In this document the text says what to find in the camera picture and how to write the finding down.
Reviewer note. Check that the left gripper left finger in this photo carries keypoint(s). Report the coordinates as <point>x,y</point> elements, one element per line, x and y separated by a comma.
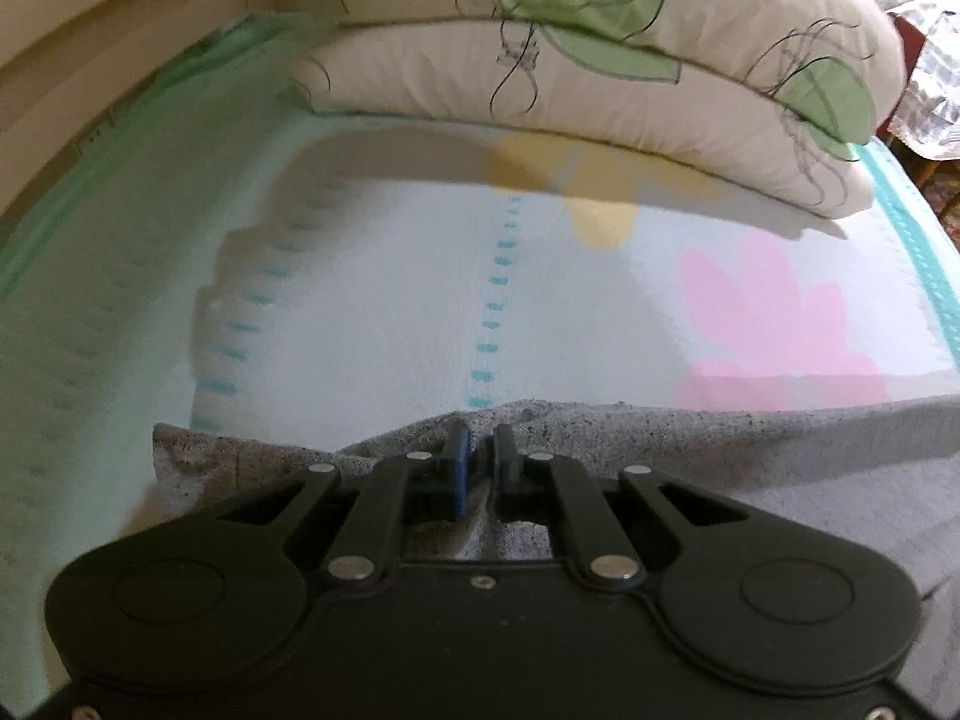
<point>400,492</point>

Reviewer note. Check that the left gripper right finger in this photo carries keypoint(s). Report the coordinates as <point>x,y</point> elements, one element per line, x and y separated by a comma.
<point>558,493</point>

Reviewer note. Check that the grey knit pants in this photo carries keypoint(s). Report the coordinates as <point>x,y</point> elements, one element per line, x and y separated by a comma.
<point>883,475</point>

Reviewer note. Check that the pastel floral bed sheet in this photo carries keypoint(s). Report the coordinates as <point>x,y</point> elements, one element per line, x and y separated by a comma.
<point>229,261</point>

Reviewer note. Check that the folded floral quilt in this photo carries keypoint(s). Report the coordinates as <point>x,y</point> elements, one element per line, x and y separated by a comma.
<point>774,95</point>

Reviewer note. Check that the plaid cloth cover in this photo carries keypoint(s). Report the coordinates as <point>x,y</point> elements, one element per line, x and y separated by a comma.
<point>926,119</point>

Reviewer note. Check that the white wooden bed rail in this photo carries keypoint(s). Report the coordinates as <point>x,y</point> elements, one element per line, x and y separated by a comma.
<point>67,63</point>

